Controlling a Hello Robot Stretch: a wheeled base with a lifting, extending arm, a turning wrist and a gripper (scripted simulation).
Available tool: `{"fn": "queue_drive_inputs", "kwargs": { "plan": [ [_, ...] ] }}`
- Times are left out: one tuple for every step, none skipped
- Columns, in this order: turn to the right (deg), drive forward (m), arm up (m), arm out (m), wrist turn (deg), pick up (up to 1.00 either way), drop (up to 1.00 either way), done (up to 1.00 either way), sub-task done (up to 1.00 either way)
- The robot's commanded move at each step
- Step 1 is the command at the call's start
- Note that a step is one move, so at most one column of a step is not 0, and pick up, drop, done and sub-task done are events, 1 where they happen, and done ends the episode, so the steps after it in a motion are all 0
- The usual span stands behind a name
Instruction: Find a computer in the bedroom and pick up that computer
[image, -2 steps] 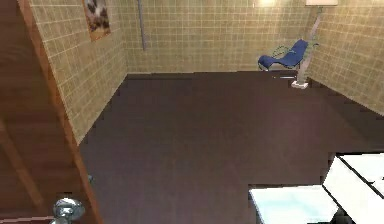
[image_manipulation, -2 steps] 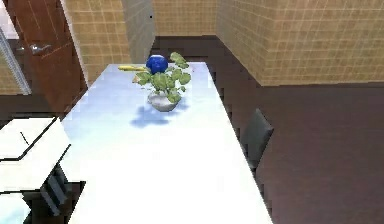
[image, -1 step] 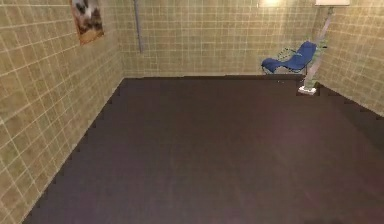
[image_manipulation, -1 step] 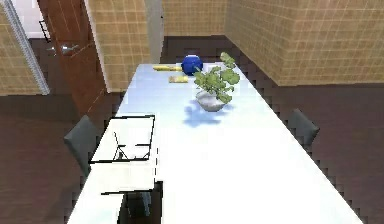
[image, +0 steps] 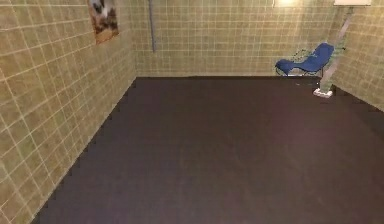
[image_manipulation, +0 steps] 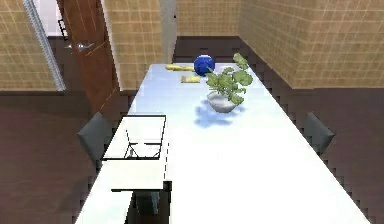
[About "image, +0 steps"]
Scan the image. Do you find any brown framed wall picture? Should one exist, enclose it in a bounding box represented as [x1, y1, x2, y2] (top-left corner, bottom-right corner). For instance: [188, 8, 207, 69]
[87, 0, 120, 45]

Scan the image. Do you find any blue lounge chair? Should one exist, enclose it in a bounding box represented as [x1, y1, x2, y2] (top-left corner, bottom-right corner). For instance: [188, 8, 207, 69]
[275, 42, 335, 78]

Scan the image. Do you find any white floor lamp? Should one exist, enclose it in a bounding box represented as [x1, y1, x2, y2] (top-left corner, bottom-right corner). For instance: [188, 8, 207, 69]
[312, 0, 372, 99]

